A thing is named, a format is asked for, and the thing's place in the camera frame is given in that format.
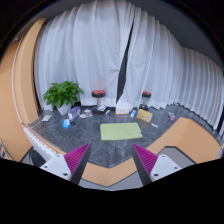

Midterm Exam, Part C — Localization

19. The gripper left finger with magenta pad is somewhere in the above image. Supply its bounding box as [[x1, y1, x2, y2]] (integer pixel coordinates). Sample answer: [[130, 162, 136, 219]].
[[41, 144, 91, 184]]

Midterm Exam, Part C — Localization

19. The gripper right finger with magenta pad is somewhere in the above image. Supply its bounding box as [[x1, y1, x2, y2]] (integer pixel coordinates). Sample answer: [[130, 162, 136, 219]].
[[132, 144, 181, 185]]

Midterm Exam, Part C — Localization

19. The light green folded towel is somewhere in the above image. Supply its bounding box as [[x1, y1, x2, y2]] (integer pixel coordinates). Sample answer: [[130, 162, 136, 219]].
[[100, 123, 142, 141]]

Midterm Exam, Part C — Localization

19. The small blue box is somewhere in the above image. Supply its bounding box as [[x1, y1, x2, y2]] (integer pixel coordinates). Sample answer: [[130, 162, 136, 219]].
[[63, 119, 70, 128]]

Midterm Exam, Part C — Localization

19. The yellow cardboard box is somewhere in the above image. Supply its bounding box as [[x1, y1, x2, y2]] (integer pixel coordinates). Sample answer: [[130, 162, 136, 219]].
[[137, 109, 153, 123]]

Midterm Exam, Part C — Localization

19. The grey flat pad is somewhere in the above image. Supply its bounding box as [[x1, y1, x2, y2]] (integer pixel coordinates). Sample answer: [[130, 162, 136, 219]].
[[42, 115, 52, 122]]

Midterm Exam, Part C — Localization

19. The purple white box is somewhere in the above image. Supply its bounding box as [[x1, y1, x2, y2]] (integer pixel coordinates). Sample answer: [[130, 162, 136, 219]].
[[68, 106, 81, 121]]

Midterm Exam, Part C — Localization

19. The small purple object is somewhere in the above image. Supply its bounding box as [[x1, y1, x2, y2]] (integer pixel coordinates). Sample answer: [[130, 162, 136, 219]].
[[168, 112, 176, 121]]

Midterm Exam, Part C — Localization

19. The small blue white packet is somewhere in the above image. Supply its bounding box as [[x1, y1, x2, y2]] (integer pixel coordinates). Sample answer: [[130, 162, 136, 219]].
[[130, 109, 137, 118]]

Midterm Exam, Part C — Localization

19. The white cardboard box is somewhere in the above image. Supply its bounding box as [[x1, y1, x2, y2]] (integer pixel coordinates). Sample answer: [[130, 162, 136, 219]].
[[115, 106, 130, 115]]

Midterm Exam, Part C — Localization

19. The green potted plant white pot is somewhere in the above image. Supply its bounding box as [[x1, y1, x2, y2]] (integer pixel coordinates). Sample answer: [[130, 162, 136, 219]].
[[43, 81, 84, 115]]

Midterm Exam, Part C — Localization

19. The right red-topped bar stool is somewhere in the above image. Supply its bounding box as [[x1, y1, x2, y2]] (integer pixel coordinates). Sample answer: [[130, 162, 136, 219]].
[[139, 91, 151, 111]]

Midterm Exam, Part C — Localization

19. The red-topped bar stool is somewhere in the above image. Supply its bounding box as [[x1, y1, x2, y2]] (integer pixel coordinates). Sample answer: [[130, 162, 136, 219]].
[[92, 90, 106, 115], [139, 91, 151, 111]]

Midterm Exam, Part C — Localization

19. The left red-topped bar stool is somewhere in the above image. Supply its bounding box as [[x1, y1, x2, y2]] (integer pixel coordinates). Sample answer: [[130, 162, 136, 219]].
[[92, 90, 106, 115]]

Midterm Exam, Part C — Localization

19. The right white curtain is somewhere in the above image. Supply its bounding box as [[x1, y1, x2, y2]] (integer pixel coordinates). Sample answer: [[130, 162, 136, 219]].
[[117, 7, 224, 128]]

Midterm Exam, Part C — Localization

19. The white curtain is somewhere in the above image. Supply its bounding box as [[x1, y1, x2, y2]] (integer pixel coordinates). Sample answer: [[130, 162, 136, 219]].
[[34, 0, 135, 107], [117, 7, 224, 128]]

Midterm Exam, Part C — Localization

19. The left white curtain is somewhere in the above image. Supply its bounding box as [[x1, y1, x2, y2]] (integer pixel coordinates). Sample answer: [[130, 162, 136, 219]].
[[34, 0, 135, 107]]

